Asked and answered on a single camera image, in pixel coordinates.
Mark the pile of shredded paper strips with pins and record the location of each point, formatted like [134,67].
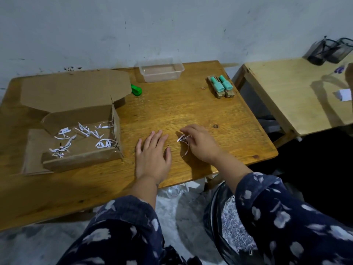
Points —
[82,131]

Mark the white paper piece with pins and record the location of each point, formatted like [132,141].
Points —
[344,95]

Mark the bunch of white paper strips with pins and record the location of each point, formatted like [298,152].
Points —
[183,138]

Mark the purple pen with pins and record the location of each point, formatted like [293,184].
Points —
[340,69]

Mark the person's left hand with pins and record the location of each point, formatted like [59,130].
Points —
[151,162]

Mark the green stapler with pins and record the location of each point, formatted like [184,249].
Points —
[136,91]

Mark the person's left forearm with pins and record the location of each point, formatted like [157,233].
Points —
[124,231]

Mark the black mesh pen holder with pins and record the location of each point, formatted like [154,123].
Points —
[342,51]
[320,53]

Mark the person's left little finger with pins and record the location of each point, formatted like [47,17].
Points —
[138,146]

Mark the white box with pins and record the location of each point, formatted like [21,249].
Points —
[195,185]

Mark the heap of shredded paper waste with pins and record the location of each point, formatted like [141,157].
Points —
[235,229]

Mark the person's left middle finger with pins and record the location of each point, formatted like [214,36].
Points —
[157,138]

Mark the clear plastic bottle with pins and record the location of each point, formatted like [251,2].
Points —
[173,191]

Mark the open brown cardboard box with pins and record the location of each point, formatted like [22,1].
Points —
[74,93]

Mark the person's right thumb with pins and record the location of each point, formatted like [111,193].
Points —
[191,144]

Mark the black trash bag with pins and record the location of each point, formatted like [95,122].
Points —
[213,218]

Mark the light wooden table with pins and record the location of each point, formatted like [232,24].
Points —
[292,91]

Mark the person's left thumb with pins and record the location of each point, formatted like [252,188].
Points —
[168,157]

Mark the person's right forearm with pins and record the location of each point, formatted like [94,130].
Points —
[275,212]

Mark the person's right hand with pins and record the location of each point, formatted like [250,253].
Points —
[204,147]

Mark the clear plastic container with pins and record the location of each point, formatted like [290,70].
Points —
[161,71]

